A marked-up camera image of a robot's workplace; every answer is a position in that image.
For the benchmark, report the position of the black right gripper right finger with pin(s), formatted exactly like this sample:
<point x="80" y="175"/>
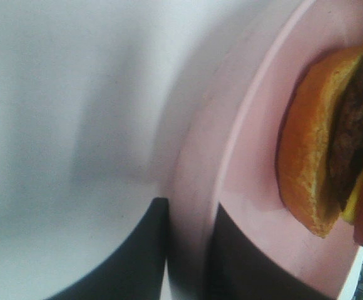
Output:
<point x="238" y="269"/>

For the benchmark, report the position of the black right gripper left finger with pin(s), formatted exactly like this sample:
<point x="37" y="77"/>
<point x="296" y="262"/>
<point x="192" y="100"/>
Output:
<point x="135" y="270"/>

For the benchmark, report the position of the pink round plate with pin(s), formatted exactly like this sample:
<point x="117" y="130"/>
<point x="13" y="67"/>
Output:
<point x="227" y="159"/>

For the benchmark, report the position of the burger with lettuce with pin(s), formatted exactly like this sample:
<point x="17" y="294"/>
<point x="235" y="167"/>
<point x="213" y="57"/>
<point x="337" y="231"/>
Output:
<point x="320" y="154"/>

